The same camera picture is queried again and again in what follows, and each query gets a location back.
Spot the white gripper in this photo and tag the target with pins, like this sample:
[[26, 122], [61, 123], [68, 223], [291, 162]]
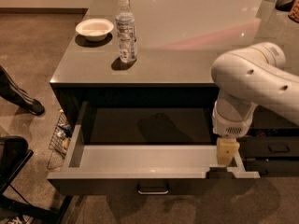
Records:
[[231, 127]]

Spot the grey drawer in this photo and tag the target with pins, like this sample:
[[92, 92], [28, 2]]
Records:
[[267, 119], [270, 147], [145, 151], [273, 168]]

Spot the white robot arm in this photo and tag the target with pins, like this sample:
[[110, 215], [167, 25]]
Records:
[[247, 78]]

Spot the brown woven object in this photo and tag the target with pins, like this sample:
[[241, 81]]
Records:
[[294, 12]]

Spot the clear plastic water bottle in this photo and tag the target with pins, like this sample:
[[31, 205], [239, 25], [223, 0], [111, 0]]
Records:
[[125, 27]]

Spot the white bowl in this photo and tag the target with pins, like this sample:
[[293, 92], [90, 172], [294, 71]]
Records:
[[94, 29]]

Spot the person leg dark trousers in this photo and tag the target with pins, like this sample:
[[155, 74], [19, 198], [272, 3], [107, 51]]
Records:
[[11, 92]]

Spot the dark cabinet frame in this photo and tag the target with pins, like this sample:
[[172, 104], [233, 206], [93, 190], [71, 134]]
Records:
[[65, 100]]

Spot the wire mesh basket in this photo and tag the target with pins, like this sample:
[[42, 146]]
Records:
[[59, 142]]

